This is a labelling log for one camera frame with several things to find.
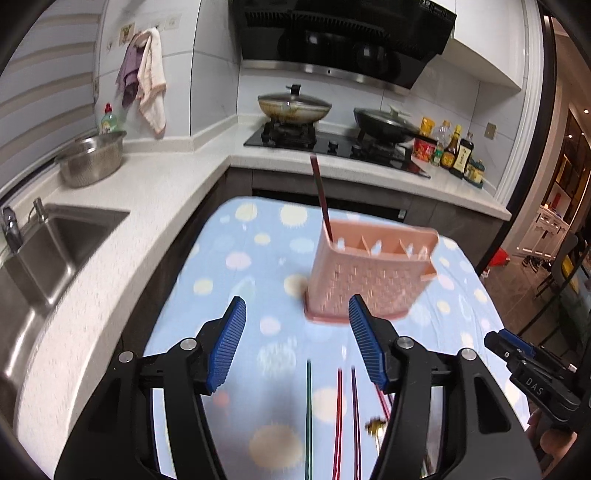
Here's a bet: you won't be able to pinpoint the stainless steel sink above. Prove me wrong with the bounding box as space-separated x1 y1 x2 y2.
0 203 131 416

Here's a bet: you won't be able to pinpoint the black range hood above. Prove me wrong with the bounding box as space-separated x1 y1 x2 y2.
228 0 458 90

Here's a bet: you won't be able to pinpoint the maroon chopstick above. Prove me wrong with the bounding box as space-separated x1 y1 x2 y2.
310 155 334 243

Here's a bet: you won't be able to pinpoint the white upper cabinet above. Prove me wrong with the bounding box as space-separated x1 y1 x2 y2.
452 0 527 90

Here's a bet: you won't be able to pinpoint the white background furniture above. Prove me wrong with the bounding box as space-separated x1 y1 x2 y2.
517 205 568 259

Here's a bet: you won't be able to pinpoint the grey lower cabinet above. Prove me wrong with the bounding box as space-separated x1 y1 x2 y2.
226 168 509 241

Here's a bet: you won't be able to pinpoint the blue polka dot cloth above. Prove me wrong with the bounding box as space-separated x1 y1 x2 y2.
143 196 532 480

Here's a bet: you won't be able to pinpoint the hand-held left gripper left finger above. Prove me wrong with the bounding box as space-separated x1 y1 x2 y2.
54 296 247 480

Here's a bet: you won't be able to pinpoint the yellow label sauce bottle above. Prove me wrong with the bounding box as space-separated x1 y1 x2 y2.
440 124 462 171

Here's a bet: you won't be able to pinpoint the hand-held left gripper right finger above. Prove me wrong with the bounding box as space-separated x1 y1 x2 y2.
348 295 541 480

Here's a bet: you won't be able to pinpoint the black gas stove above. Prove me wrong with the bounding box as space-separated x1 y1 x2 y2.
243 122 431 178

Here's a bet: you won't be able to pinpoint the purple chopstick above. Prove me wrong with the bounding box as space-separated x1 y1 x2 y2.
351 366 363 480

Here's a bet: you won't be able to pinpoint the black pan with lid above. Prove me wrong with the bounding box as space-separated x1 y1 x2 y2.
353 105 423 144

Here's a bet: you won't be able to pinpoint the person's right hand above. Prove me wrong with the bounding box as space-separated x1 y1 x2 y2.
526 408 578 467

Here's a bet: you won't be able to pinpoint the purple towel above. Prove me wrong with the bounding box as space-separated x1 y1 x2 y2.
115 34 148 109

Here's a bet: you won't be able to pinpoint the clear plastic bottle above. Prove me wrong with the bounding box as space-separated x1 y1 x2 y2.
434 121 451 167

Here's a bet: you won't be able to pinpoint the steel mixing bowl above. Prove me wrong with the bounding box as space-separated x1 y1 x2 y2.
55 130 127 188

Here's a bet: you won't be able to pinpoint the white towel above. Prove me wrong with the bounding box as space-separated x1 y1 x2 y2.
136 28 167 137

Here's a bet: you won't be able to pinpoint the wok with glass lid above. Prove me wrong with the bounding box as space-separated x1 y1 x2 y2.
257 84 333 126

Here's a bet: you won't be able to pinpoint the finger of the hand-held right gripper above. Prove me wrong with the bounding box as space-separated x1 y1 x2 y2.
484 329 579 378
509 358 581 425

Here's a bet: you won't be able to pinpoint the red seasoning container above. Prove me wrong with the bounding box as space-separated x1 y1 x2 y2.
412 137 437 162

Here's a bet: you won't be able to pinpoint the green dish soap bottle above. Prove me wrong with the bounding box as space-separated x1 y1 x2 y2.
100 102 122 134

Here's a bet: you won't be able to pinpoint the green chopstick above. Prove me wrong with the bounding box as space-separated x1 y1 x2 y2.
304 361 314 480

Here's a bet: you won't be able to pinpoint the gold metal utensil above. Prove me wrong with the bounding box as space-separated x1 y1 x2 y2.
365 416 387 480

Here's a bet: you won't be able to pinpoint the pink plastic utensil holder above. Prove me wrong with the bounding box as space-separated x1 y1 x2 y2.
304 220 440 324

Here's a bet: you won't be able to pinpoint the chrome faucet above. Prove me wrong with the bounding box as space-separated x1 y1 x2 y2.
0 207 24 254

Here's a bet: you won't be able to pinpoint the dark soy sauce bottle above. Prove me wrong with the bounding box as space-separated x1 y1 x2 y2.
450 132 475 178

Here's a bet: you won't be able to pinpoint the window blinds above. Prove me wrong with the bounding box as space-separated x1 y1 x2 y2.
0 0 102 185

